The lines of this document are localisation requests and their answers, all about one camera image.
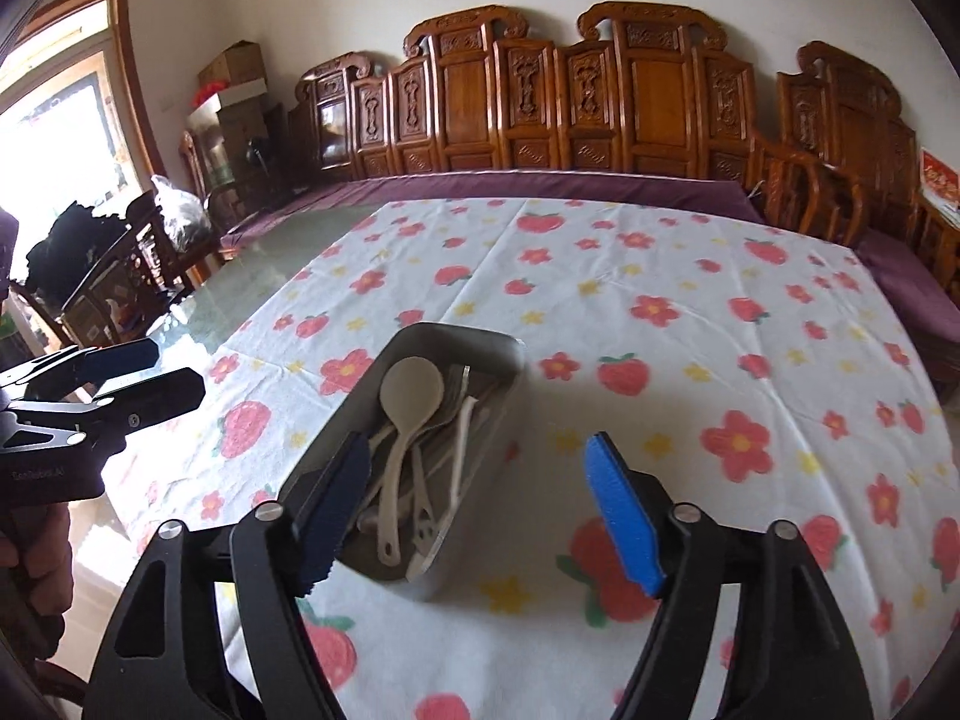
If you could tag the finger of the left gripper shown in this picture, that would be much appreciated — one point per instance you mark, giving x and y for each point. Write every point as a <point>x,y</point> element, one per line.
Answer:
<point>61,373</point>
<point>100,426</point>

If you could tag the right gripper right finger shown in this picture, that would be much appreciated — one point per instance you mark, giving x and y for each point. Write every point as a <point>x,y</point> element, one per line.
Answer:
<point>792,652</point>

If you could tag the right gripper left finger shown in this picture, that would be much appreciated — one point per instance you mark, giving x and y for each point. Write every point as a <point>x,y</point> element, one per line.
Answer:
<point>208,624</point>

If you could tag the cream chopstick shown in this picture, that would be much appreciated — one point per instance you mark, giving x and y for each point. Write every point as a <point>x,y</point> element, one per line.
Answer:
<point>448,486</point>

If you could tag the cream plastic spork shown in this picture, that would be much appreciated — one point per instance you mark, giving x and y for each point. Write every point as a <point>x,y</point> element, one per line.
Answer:
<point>424,527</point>

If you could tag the cream plastic spoon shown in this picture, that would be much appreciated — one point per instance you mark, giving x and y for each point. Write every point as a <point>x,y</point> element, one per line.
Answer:
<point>407,408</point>

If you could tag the left hand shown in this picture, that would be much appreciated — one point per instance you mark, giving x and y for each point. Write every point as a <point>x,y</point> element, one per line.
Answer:
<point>37,579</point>

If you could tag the dark wooden chair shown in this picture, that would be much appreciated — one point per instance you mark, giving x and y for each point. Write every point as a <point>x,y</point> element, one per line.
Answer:
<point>102,280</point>

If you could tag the white plastic bag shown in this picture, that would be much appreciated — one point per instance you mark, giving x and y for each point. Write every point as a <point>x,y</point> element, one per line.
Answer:
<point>185,221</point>

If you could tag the strawberry flower tablecloth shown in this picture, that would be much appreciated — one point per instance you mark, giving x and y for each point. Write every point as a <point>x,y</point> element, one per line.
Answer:
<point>755,372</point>

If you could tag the metal rectangular tray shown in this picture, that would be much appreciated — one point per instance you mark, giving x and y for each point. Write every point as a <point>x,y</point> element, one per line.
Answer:
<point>323,493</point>

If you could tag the cardboard box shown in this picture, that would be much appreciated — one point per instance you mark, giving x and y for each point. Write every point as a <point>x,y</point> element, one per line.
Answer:
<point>240,63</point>

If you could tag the wooden armchair right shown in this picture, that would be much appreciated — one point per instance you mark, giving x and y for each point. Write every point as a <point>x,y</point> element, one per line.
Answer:
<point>794,190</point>

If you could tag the red card sign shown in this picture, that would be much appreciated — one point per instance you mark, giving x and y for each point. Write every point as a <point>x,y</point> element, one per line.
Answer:
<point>939,181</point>

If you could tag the carved wooden bench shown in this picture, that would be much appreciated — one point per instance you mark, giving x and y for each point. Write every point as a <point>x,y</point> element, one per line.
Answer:
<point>647,89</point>

